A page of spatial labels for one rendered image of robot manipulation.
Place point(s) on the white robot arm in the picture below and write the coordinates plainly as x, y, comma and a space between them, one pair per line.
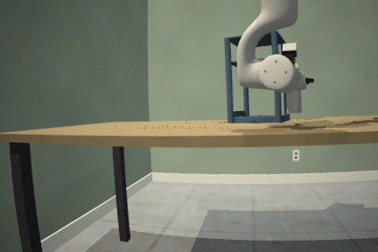
276, 72

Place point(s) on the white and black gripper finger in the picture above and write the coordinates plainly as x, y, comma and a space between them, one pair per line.
309, 80

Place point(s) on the cream bottle with grey cap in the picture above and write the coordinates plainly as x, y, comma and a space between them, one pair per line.
293, 100

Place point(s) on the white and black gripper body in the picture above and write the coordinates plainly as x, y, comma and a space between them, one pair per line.
302, 82

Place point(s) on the blue shelving unit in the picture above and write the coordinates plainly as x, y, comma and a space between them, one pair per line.
271, 39

